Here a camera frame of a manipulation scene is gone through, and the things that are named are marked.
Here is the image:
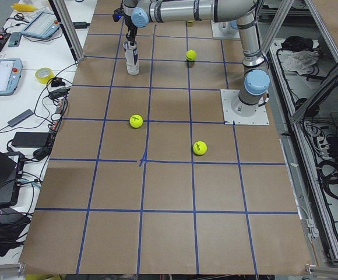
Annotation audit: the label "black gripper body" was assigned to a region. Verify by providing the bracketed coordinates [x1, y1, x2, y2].
[125, 17, 136, 37]

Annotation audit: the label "yellow tennis ball front left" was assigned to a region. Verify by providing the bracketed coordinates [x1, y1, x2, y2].
[192, 141, 207, 156]

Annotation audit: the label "yellow tennis ball front centre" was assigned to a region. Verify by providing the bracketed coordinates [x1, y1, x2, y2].
[129, 114, 143, 128]

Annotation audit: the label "grey usb hub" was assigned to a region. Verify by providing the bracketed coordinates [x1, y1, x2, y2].
[8, 109, 34, 127]

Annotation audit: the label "black coiled cables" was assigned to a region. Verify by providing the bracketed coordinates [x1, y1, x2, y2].
[316, 159, 338, 202]

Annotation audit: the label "aluminium frame post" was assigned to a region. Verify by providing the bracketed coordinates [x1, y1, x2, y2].
[49, 0, 85, 62]

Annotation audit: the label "white crumpled cloth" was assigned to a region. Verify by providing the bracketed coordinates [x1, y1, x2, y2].
[282, 50, 319, 75]

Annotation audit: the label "clear tennis ball can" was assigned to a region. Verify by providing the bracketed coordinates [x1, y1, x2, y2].
[123, 41, 139, 76]

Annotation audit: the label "yellow tennis ball front right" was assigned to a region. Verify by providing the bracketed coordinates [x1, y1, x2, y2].
[186, 50, 197, 61]

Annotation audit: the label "black power adapter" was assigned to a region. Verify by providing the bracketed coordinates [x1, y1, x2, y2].
[12, 132, 50, 148]

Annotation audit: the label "black wrist camera blue light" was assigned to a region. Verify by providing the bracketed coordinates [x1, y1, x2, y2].
[112, 8, 125, 23]

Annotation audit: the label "teach pendant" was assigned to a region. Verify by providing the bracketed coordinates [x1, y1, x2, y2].
[20, 12, 59, 40]
[0, 58, 23, 96]

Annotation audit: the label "teach pendant near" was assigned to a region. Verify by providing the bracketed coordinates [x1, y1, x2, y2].
[0, 58, 23, 96]

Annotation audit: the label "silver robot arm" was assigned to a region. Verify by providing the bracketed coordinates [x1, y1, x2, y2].
[112, 0, 270, 117]

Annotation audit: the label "yellow tennis ball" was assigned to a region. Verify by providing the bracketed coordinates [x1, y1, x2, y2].
[186, 50, 197, 61]
[129, 114, 143, 128]
[192, 141, 207, 156]

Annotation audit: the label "yellow tape roll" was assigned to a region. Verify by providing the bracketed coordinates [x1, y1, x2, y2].
[35, 67, 55, 85]

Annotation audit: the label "teach pendant far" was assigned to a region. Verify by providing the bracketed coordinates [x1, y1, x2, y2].
[20, 12, 59, 40]

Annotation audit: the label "black laptop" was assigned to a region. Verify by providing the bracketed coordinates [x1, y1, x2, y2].
[0, 151, 24, 208]

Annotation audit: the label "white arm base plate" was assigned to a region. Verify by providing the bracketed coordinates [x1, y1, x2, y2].
[220, 89, 269, 125]

